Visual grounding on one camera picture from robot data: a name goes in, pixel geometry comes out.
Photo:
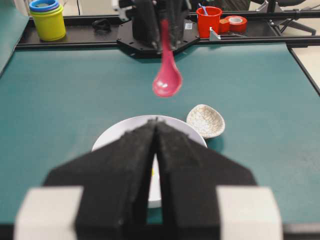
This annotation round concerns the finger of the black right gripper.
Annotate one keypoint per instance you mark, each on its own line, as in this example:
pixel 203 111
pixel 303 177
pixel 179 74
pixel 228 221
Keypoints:
pixel 145 27
pixel 176 12

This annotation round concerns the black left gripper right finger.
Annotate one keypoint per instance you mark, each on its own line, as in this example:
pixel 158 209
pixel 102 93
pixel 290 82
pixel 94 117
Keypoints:
pixel 206 196

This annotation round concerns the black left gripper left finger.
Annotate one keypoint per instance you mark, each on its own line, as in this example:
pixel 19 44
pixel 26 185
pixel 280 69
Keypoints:
pixel 97 196

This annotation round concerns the pink ceramic spoon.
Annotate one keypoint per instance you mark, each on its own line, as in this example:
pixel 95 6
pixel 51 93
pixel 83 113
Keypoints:
pixel 168 80

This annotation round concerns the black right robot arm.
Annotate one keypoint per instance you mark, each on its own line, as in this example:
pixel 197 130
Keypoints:
pixel 126 11

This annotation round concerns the large white bowl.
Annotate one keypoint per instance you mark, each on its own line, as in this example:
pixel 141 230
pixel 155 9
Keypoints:
pixel 117 130

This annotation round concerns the red plastic cup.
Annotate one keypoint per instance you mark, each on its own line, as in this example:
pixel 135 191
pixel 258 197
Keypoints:
pixel 212 19

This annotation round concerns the small crackle glaze dish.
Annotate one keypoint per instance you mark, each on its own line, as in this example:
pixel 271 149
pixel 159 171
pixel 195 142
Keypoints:
pixel 206 121

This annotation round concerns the red tape roll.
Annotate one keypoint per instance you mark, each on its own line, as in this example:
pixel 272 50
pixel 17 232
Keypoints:
pixel 233 23

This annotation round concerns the yellow green stacking cup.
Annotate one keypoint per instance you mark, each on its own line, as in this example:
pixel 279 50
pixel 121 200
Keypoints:
pixel 50 25

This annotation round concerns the black office chair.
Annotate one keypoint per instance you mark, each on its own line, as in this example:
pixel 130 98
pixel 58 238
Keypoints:
pixel 295 17

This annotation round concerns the blue stacking cup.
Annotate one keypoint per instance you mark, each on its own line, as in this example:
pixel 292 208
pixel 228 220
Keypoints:
pixel 40 6

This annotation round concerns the metal corner bracket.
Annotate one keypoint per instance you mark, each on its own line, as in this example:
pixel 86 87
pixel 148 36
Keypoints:
pixel 213 36

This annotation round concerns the black aluminium frame rail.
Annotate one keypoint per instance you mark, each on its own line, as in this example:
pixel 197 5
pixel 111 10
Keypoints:
pixel 102 31

